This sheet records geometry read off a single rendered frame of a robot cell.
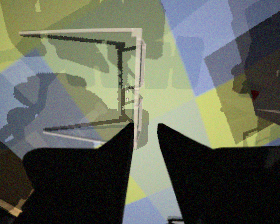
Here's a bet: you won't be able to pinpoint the black-framed clear glasses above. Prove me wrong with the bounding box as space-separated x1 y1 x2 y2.
168 218 184 224

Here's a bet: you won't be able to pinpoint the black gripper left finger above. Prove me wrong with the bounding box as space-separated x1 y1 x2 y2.
22 123 134 224

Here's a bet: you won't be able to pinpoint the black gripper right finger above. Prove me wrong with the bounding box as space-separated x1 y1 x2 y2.
157 123 280 224

